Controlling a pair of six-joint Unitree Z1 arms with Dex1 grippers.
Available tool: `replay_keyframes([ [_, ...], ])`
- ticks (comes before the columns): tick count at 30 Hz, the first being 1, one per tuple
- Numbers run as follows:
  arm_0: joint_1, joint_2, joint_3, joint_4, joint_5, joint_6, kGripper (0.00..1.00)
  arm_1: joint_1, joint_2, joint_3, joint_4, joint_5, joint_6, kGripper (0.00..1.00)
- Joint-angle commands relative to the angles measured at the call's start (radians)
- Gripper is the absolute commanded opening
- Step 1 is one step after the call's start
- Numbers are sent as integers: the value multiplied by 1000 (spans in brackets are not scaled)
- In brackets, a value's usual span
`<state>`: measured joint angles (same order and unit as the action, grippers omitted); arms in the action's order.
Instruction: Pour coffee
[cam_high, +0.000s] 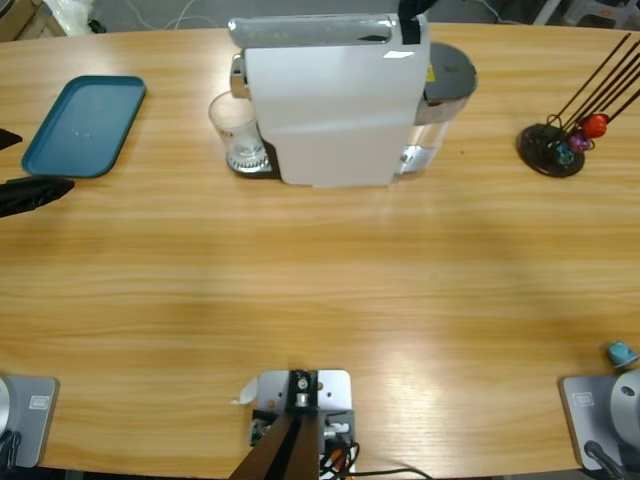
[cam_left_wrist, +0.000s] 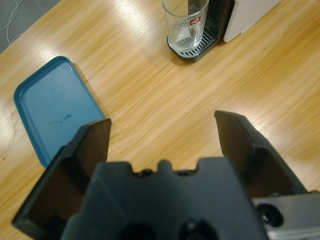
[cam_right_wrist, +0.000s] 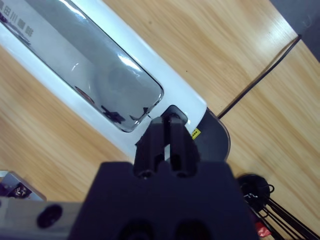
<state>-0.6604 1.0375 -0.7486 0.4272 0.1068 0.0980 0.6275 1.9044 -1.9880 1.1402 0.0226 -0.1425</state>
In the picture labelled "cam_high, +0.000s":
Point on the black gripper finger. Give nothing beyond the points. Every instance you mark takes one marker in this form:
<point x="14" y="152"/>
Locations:
<point x="7" y="140"/>
<point x="35" y="192"/>
<point x="412" y="7"/>

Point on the white capsule coffee machine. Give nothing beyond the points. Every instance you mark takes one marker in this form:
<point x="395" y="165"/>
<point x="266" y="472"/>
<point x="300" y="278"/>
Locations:
<point x="340" y="110"/>

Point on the clear glass cup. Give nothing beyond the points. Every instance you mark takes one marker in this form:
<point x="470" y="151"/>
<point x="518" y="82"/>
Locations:
<point x="232" y="117"/>

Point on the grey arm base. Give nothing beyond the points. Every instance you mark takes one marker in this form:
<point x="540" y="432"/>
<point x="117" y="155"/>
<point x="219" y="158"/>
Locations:
<point x="37" y="415"/>
<point x="582" y="420"/>

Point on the purple coffee capsule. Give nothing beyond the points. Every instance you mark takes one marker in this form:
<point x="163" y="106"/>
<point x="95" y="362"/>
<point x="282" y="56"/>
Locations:
<point x="580" y="142"/>

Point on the orange-red coffee capsule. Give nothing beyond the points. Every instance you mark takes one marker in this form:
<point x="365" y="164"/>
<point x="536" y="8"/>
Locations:
<point x="596" y="125"/>

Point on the light blue coffee capsule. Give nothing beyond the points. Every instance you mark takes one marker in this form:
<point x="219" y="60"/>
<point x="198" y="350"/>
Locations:
<point x="621" y="355"/>

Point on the teal plastic tray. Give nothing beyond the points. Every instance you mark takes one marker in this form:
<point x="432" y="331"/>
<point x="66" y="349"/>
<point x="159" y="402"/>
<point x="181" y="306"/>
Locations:
<point x="80" y="125"/>

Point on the clear water tank black lid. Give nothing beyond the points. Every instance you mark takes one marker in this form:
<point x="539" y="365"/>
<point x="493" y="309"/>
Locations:
<point x="452" y="70"/>

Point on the cardboard box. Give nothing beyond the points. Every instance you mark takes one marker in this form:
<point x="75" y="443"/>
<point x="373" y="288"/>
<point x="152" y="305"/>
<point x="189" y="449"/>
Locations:
<point x="25" y="22"/>

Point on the white plastic bag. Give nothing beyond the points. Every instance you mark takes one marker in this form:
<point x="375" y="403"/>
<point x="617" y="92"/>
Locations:
<point x="67" y="12"/>

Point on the black capsule holder with rods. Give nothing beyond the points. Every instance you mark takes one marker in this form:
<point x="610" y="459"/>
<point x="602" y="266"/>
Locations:
<point x="540" y="150"/>

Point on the teal capsule with dark rim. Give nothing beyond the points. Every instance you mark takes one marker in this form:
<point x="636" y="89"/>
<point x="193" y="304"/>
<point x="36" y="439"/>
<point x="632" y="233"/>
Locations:
<point x="565" y="155"/>

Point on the white paper tab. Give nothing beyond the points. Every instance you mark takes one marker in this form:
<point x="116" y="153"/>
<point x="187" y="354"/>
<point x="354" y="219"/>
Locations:
<point x="247" y="392"/>

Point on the white desk frame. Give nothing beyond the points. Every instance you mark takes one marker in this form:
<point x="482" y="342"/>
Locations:
<point x="547" y="12"/>

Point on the white mount block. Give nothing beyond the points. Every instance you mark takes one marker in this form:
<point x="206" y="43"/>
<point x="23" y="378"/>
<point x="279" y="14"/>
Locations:
<point x="332" y="390"/>

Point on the dark camera post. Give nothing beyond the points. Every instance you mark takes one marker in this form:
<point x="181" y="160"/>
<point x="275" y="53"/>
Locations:
<point x="285" y="450"/>

